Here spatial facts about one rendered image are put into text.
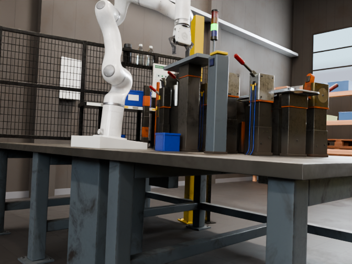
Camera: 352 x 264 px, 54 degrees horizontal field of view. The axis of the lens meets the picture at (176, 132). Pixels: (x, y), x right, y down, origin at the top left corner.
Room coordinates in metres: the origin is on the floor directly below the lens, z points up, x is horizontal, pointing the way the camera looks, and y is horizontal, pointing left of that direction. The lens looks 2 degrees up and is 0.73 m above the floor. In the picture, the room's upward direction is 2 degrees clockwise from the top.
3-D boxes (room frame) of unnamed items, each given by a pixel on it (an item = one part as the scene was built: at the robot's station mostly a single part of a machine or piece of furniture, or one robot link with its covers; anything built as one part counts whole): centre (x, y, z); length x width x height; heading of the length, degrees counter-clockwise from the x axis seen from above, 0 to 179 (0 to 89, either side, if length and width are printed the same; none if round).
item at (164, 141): (1.74, 0.04, 0.75); 0.11 x 0.10 x 0.09; 28
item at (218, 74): (1.54, -0.18, 0.92); 0.08 x 0.08 x 0.44; 28
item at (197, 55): (1.78, -0.06, 1.16); 0.37 x 0.14 x 0.02; 28
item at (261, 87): (1.53, -0.37, 0.88); 0.12 x 0.07 x 0.36; 118
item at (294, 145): (1.58, -0.54, 0.84); 0.12 x 0.05 x 0.29; 118
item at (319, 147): (1.70, -0.70, 0.88); 0.14 x 0.09 x 0.36; 118
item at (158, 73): (3.08, 0.13, 1.30); 0.23 x 0.02 x 0.31; 118
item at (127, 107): (2.84, 0.34, 1.01); 0.90 x 0.22 x 0.03; 118
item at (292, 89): (2.12, -0.27, 1.00); 1.38 x 0.22 x 0.02; 28
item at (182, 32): (1.88, -0.01, 1.34); 0.10 x 0.07 x 0.11; 127
